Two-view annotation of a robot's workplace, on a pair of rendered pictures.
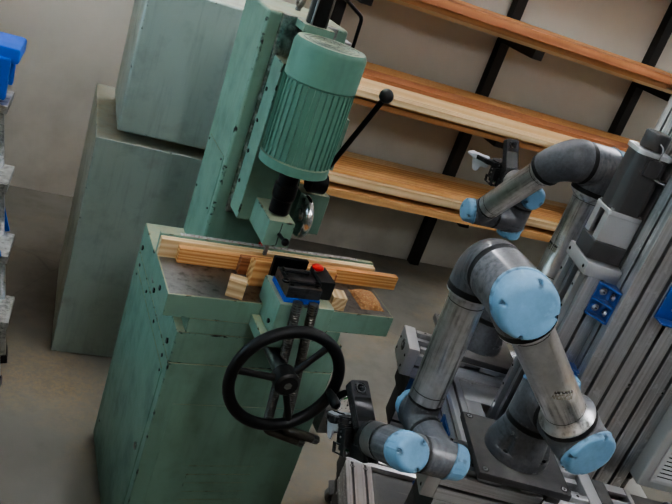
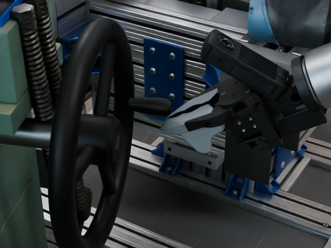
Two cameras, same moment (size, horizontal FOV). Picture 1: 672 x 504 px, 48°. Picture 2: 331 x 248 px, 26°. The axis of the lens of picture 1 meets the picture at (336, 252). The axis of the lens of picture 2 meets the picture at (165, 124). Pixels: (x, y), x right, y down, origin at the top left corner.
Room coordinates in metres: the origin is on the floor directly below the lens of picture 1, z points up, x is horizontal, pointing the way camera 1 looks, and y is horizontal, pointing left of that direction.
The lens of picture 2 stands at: (0.96, 0.50, 1.29)
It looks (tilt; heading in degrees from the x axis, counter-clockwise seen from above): 33 degrees down; 310
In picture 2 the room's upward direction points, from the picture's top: straight up
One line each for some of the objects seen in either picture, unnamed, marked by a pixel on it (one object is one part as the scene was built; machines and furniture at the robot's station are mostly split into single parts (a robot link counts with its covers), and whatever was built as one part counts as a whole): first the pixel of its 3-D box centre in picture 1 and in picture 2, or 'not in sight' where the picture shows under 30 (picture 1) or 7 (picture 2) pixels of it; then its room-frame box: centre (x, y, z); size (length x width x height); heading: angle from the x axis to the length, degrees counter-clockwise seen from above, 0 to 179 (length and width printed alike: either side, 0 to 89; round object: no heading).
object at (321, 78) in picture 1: (311, 108); not in sight; (1.77, 0.17, 1.35); 0.18 x 0.18 x 0.31
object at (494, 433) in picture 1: (523, 434); not in sight; (1.51, -0.55, 0.87); 0.15 x 0.15 x 0.10
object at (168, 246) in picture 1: (272, 260); not in sight; (1.81, 0.15, 0.92); 0.60 x 0.02 x 0.05; 118
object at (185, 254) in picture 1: (293, 269); not in sight; (1.82, 0.09, 0.92); 0.63 x 0.02 x 0.04; 118
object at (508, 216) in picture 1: (509, 219); not in sight; (2.29, -0.47, 1.12); 0.11 x 0.08 x 0.11; 113
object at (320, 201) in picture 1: (306, 208); not in sight; (2.01, 0.12, 1.02); 0.09 x 0.07 x 0.12; 118
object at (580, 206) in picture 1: (568, 237); not in sight; (2.05, -0.60, 1.19); 0.15 x 0.12 x 0.55; 113
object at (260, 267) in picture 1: (292, 276); not in sight; (1.74, 0.08, 0.94); 0.22 x 0.02 x 0.07; 118
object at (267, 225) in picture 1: (271, 224); not in sight; (1.79, 0.18, 1.03); 0.14 x 0.07 x 0.09; 28
